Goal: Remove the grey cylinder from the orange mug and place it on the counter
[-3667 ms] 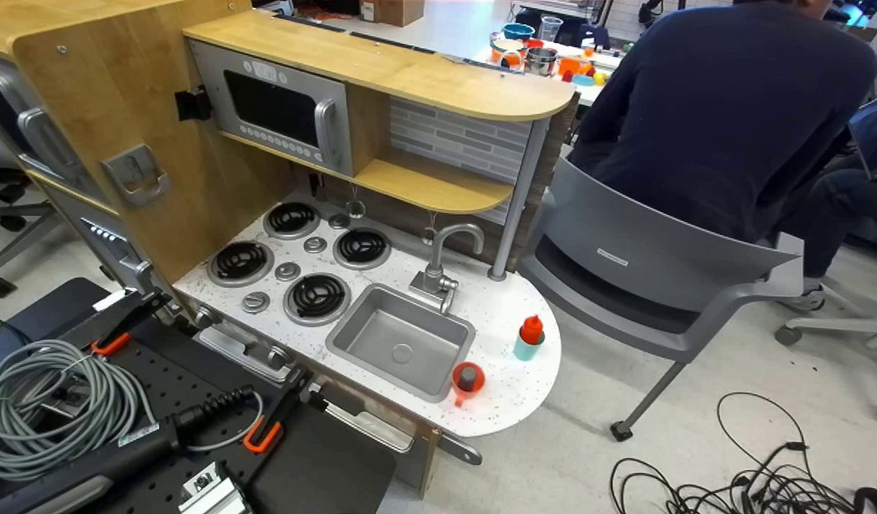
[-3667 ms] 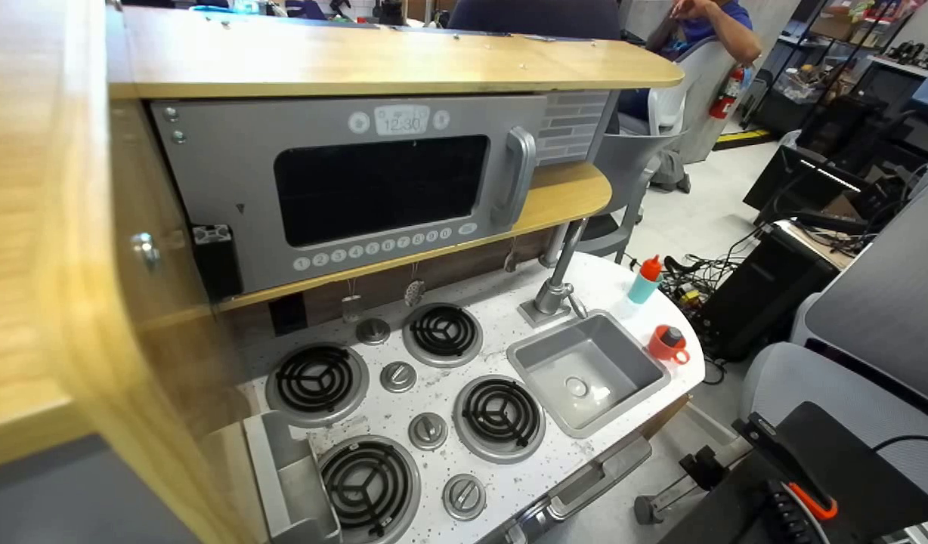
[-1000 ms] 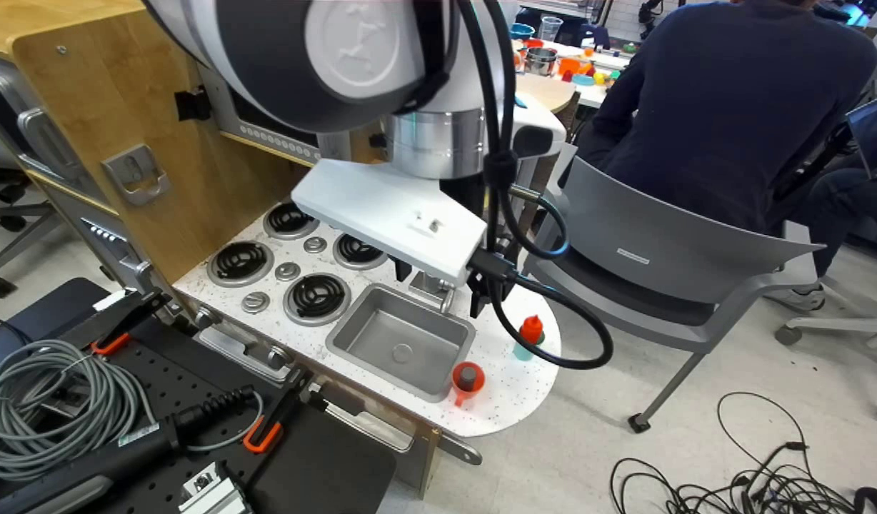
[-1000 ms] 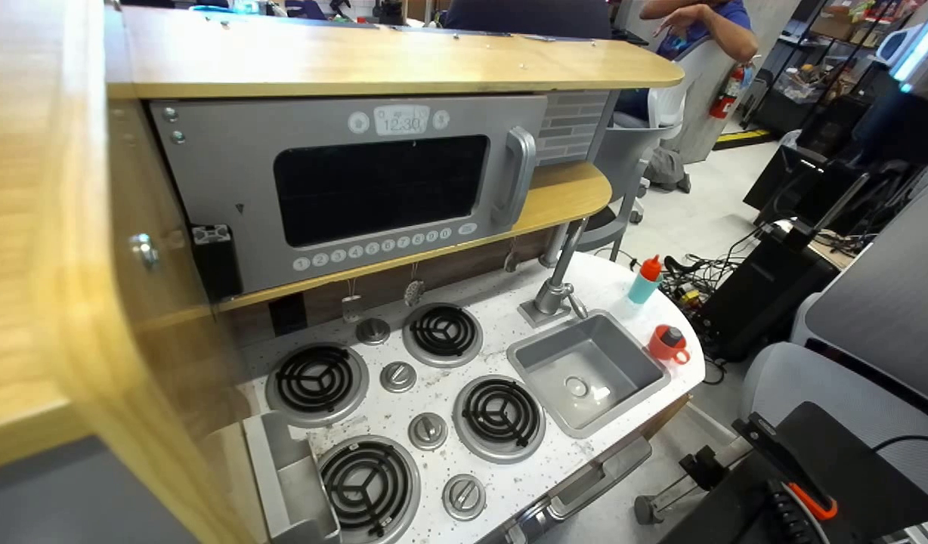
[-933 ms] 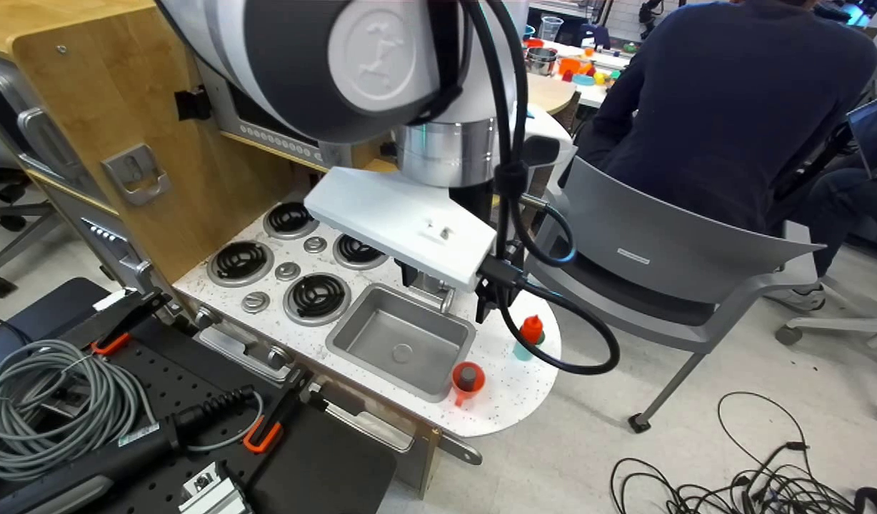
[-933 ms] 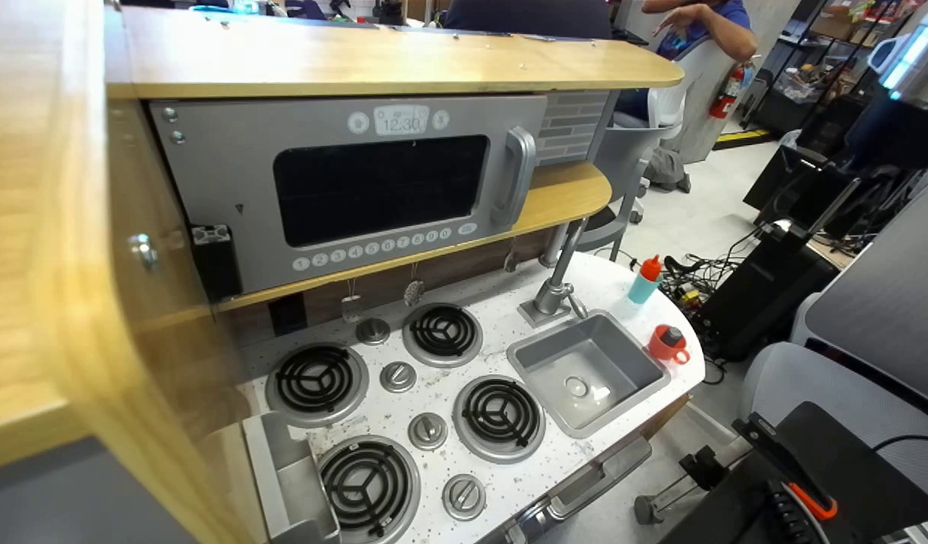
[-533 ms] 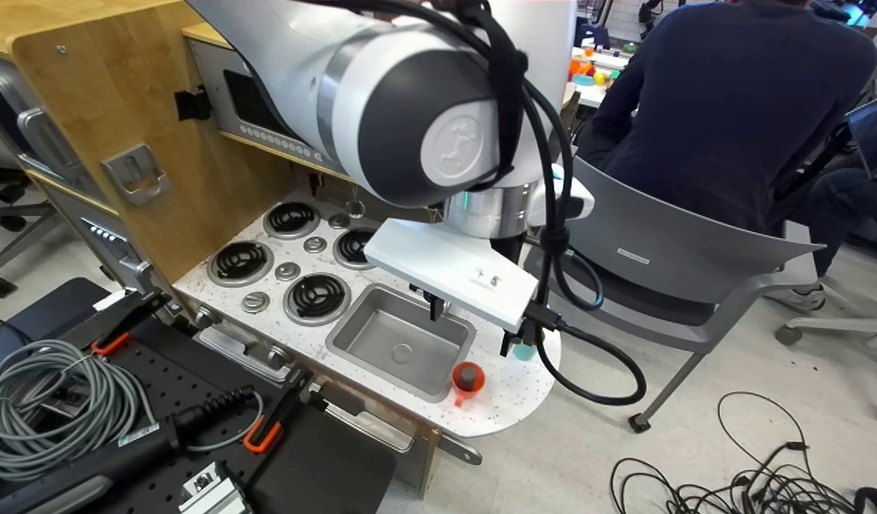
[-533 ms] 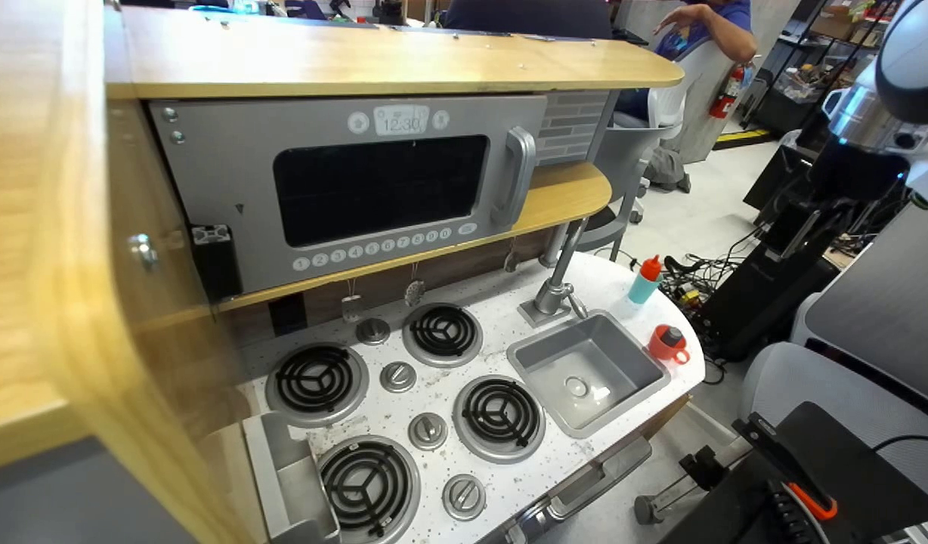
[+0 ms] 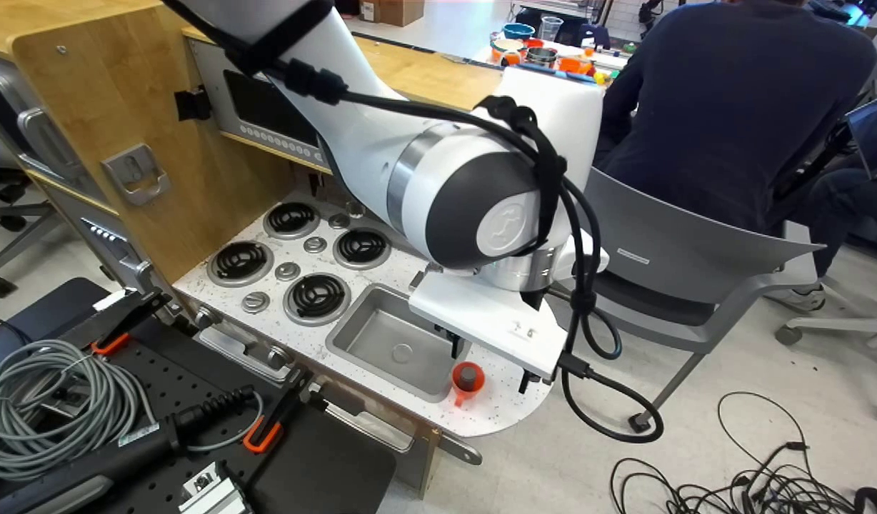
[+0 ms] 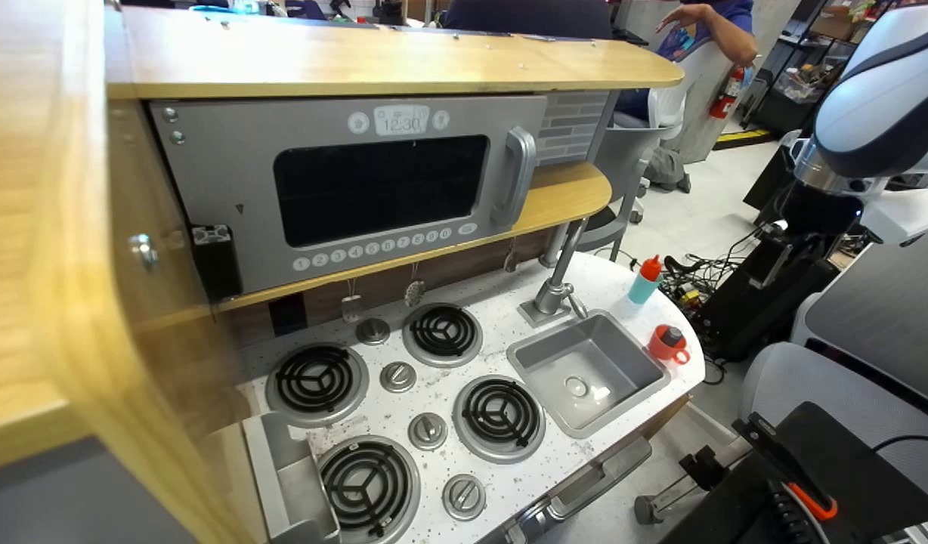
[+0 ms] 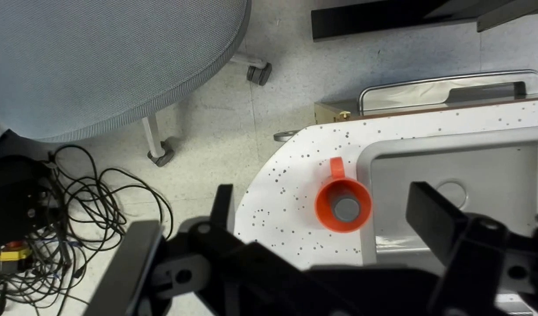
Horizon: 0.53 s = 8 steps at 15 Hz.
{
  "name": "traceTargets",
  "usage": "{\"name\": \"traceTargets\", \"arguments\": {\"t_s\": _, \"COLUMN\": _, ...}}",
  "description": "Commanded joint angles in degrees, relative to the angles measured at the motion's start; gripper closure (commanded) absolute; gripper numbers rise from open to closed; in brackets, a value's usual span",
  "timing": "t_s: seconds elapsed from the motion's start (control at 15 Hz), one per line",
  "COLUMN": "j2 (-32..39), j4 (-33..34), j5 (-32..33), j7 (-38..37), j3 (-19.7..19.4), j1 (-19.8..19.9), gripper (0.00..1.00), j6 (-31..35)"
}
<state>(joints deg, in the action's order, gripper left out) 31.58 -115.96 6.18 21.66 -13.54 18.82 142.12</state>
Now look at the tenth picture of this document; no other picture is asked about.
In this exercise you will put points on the grey plastic chair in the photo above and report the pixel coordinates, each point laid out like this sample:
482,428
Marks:
624,153

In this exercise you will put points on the person in dark sweater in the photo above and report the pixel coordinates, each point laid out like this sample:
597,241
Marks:
527,16

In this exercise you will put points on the silver stove knob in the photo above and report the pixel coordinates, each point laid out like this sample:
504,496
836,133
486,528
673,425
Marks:
373,329
464,496
426,431
398,375

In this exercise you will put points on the person in purple shirt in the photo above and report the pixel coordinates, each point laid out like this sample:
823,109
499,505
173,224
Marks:
700,62

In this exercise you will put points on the black toy stove burner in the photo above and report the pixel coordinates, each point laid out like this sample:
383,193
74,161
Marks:
441,332
498,412
315,381
366,483

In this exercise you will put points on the grey toy sink basin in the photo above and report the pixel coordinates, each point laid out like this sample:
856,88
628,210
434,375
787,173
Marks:
584,375

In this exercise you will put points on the grey toy microwave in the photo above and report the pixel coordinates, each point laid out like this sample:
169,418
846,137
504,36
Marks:
231,181

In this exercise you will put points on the small grey cylinder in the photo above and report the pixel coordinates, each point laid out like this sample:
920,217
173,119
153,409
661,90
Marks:
669,332

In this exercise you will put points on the black equipment case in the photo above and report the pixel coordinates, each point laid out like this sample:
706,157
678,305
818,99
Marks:
766,298

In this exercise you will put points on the red fire extinguisher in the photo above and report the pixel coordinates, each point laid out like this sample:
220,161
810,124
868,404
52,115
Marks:
727,90

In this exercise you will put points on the black storage shelf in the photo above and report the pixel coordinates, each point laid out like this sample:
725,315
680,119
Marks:
804,70

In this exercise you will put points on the silver toy faucet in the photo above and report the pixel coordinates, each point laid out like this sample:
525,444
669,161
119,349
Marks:
555,291

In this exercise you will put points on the orange toy mug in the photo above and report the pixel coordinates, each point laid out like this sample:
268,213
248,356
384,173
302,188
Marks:
663,350

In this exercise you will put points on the wooden toy kitchen unit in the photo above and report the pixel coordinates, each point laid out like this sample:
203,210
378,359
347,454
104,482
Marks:
41,304

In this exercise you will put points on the teal bottle orange cap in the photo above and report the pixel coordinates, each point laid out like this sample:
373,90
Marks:
646,287

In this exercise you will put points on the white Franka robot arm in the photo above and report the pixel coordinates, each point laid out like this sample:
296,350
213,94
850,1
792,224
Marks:
887,100

